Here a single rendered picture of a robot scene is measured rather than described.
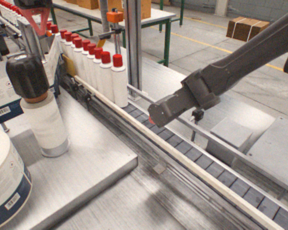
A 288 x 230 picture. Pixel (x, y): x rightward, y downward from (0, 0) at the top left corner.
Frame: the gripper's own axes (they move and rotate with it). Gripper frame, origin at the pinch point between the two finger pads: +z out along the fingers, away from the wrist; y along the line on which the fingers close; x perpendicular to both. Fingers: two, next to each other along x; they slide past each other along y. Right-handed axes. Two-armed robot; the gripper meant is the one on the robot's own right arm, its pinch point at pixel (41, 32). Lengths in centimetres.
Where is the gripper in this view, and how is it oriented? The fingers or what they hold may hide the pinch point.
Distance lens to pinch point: 66.1
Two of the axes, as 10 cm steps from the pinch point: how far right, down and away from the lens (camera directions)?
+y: 6.9, 4.6, -5.6
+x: 7.3, -4.2, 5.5
